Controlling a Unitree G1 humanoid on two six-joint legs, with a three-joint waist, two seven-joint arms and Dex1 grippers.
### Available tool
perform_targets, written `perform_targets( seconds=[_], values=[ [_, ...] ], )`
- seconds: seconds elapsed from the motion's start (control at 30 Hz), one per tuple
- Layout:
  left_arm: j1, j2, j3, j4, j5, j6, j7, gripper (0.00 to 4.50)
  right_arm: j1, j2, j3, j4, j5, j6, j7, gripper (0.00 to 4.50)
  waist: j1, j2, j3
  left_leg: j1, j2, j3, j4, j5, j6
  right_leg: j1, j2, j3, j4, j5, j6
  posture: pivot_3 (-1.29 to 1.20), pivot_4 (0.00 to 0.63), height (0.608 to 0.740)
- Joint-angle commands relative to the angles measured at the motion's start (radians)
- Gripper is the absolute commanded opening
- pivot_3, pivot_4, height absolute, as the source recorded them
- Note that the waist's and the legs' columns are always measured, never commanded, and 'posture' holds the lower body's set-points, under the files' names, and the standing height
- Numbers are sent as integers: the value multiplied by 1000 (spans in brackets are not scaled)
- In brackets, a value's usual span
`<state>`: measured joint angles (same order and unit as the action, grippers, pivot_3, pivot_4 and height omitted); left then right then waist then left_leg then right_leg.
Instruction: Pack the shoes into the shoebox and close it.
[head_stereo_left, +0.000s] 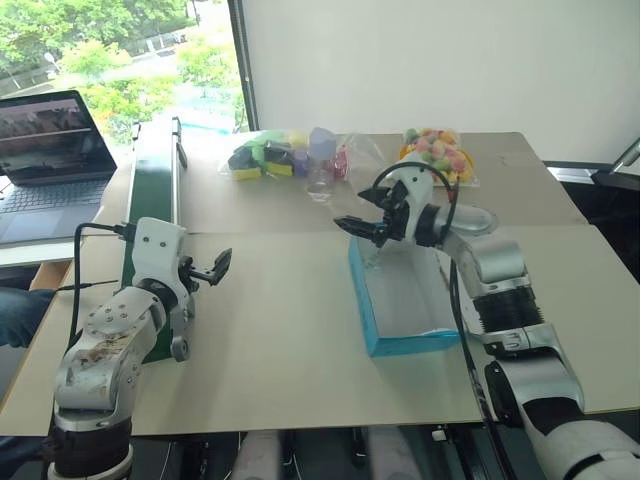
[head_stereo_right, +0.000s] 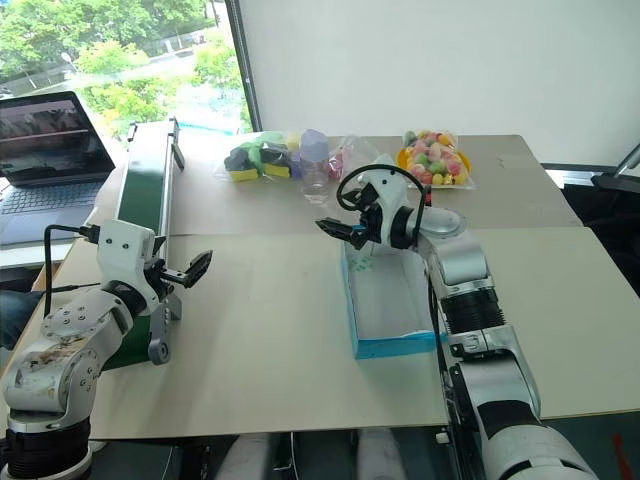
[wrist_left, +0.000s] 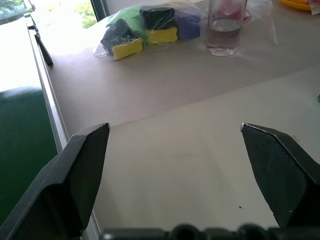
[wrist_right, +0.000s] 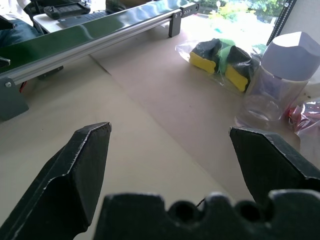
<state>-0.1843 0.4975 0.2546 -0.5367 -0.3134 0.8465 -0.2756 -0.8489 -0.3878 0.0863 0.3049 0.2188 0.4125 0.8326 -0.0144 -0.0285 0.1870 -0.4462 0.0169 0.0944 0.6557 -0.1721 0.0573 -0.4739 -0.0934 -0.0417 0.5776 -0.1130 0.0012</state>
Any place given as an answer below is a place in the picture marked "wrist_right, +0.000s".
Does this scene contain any dark grey metal support bracket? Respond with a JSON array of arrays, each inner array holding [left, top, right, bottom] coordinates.
[[0, 76, 30, 123]]

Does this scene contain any yellow and black sponge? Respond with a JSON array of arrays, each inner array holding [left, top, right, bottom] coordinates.
[[224, 46, 254, 93], [189, 38, 224, 75]]

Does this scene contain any dark grey metal support leg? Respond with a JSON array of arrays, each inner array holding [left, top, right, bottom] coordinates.
[[167, 10, 183, 38]]

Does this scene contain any clear jar with grey lid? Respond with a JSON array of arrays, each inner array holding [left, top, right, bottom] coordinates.
[[236, 31, 320, 131]]

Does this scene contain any black window frame post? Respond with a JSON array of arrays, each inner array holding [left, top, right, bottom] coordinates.
[[266, 0, 297, 46]]

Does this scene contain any dark laptop keyboard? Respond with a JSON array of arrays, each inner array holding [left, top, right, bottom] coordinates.
[[57, 10, 113, 28]]

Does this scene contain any clear bag of sponges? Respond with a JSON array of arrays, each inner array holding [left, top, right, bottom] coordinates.
[[174, 37, 263, 97]]

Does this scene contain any white side table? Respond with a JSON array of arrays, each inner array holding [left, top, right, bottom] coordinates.
[[32, 9, 113, 35]]

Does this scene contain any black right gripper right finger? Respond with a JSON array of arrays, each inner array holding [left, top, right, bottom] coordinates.
[[229, 126, 320, 204]]

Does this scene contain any person in blue jeans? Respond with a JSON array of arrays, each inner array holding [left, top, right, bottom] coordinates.
[[0, 15, 41, 48]]

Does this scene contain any red plastic bag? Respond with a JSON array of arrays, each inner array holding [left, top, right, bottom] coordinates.
[[287, 97, 320, 141]]

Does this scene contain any green conveyor belt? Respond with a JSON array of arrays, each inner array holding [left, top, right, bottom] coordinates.
[[0, 0, 201, 85]]

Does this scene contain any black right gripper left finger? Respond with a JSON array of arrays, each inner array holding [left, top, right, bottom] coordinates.
[[0, 121, 113, 240]]

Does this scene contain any black handheld controller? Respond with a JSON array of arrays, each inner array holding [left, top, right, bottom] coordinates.
[[43, 2, 91, 20]]

